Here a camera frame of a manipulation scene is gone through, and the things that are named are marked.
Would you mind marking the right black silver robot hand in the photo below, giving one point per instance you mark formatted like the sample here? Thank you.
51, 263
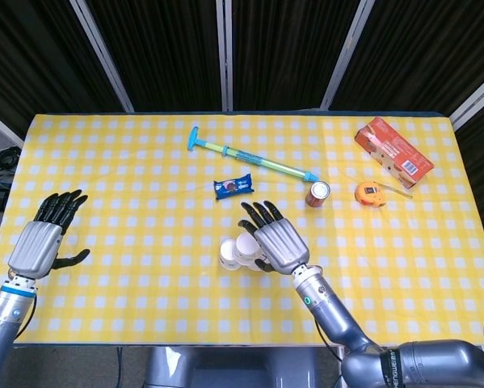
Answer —
282, 246

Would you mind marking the yellow white checked tablecloth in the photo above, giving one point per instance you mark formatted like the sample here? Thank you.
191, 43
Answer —
104, 182

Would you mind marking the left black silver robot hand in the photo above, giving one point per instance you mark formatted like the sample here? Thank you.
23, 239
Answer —
33, 250

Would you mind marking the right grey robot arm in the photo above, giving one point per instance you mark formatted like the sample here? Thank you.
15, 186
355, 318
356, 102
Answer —
330, 311

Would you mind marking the white partition post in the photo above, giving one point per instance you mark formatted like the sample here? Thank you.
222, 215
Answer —
474, 99
1, 127
102, 54
344, 56
224, 56

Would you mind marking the white floral paper cup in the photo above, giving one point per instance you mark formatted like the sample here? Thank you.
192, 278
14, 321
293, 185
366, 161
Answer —
245, 244
228, 252

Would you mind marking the blue green water pump toy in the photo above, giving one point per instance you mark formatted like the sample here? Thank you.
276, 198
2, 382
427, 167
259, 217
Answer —
245, 155

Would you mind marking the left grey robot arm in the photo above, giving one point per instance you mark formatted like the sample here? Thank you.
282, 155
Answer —
5, 311

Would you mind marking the red tin can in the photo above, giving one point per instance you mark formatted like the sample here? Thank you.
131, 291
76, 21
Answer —
317, 194

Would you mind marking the blue cookie packet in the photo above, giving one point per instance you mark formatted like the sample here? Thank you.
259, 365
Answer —
233, 186

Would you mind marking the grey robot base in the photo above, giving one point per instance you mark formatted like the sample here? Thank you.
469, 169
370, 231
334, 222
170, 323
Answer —
225, 368

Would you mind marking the orange tape measure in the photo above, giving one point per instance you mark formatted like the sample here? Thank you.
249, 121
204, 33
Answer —
369, 193

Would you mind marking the orange cardboard box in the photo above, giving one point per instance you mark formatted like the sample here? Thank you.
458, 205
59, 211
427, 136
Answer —
393, 151

